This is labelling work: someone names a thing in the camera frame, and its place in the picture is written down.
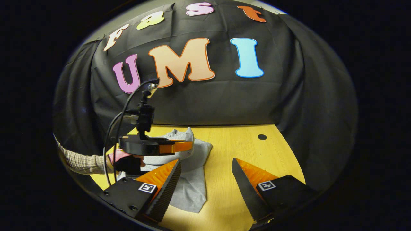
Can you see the grey zip-neck sweatshirt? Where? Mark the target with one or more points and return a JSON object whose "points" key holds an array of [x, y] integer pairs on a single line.
{"points": [[192, 173]]}

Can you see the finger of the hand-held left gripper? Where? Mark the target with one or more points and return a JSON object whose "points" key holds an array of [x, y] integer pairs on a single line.
{"points": [[176, 147]]}

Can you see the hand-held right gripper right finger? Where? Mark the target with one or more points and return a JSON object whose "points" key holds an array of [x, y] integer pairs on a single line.
{"points": [[247, 189]]}

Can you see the black backdrop cloth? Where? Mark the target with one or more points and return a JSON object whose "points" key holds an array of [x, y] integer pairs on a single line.
{"points": [[218, 102]]}

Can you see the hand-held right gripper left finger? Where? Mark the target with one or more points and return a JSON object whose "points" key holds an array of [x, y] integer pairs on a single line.
{"points": [[167, 191]]}

